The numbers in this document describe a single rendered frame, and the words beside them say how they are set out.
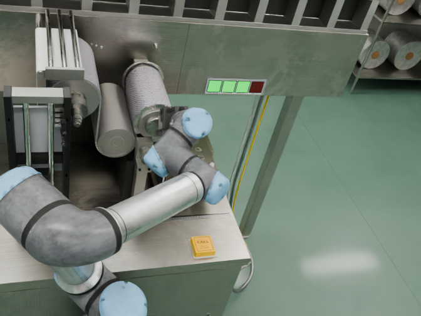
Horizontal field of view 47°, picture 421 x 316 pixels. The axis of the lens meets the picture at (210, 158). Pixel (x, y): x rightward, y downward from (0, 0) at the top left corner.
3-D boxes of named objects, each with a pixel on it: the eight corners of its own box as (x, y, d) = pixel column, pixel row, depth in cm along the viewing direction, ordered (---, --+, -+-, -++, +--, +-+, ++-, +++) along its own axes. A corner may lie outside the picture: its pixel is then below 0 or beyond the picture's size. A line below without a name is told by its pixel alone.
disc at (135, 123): (131, 142, 157) (135, 105, 147) (130, 141, 157) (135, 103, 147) (175, 141, 161) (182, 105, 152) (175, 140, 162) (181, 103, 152)
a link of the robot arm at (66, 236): (69, 258, 78) (239, 169, 115) (28, 218, 82) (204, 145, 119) (59, 305, 84) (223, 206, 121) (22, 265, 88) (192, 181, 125)
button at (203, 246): (194, 257, 162) (195, 252, 160) (189, 241, 167) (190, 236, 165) (214, 255, 164) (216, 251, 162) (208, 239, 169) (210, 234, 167)
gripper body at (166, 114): (183, 108, 146) (195, 106, 134) (183, 137, 146) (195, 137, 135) (158, 108, 143) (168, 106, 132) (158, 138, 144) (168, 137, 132)
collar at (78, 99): (64, 121, 138) (64, 102, 134) (62, 108, 142) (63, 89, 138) (87, 121, 140) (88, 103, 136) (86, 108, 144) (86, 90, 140)
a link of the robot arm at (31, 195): (94, 324, 128) (14, 239, 83) (59, 287, 134) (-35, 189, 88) (128, 289, 133) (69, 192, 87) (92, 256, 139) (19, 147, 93)
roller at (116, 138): (96, 158, 157) (98, 128, 149) (89, 110, 174) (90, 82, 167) (133, 157, 161) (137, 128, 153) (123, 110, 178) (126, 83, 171)
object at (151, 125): (151, 115, 149) (173, 121, 153) (150, 111, 150) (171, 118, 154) (141, 133, 153) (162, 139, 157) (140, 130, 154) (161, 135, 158)
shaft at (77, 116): (71, 130, 133) (71, 120, 131) (70, 116, 137) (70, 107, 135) (83, 130, 134) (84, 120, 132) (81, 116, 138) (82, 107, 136)
